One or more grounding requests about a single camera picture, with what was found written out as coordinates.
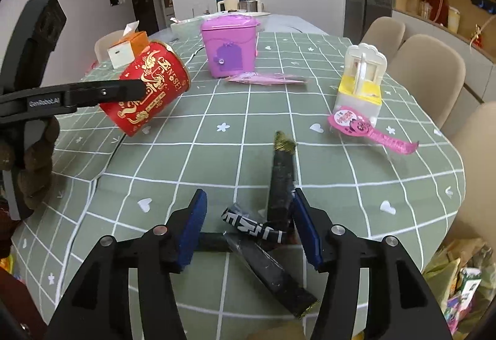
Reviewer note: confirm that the orange white tissue box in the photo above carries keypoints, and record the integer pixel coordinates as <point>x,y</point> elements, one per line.
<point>128,45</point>

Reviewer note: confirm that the yellow-green trash bag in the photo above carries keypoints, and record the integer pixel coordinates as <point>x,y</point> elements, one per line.
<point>449,270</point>

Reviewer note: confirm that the long black wrapper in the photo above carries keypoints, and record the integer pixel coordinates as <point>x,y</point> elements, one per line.
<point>281,177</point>

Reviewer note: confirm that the red gold tin can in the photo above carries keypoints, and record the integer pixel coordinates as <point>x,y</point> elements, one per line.
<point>155,68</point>

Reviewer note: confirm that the beige chair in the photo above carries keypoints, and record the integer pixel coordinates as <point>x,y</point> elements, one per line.
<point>383,37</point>
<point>430,76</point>
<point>106,45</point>
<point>478,169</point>

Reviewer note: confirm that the person's left hand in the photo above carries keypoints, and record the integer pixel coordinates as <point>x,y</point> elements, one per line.
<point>38,161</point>

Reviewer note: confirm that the blue black strip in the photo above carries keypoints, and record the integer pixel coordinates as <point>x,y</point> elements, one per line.
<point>484,3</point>

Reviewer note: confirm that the green checked tablecloth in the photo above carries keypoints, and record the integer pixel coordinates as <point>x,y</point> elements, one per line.
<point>240,146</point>

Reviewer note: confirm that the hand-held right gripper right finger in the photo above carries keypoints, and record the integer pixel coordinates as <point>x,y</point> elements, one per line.
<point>308,231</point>

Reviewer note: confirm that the pink wrapper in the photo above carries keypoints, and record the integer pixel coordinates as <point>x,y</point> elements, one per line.
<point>255,79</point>

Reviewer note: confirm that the white jar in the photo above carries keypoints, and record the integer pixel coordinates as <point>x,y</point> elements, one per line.
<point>453,20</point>

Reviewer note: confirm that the red gift bag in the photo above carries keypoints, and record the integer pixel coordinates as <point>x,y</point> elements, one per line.
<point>440,8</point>

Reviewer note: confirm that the black wrapper gold edge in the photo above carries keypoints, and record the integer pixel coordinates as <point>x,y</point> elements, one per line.
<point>271,278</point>

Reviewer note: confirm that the purple toy bin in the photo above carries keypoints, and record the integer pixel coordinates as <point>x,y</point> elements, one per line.
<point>228,45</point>

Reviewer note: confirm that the small red gold figurine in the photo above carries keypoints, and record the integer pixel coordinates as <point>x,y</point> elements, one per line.
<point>477,37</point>

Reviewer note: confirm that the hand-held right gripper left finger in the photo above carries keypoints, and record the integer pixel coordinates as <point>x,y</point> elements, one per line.
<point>192,229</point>

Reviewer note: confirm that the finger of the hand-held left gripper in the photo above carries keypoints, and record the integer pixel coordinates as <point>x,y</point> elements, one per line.
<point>112,92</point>

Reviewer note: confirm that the pink toy watch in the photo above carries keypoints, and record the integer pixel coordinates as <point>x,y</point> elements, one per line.
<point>348,121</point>

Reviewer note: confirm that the black white printed wrapper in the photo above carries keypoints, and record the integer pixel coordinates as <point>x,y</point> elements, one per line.
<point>252,225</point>

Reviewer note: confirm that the yellow white toy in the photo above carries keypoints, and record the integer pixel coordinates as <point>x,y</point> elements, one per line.
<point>362,80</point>

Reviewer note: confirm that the white green packet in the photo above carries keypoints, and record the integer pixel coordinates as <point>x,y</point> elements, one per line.
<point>471,285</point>

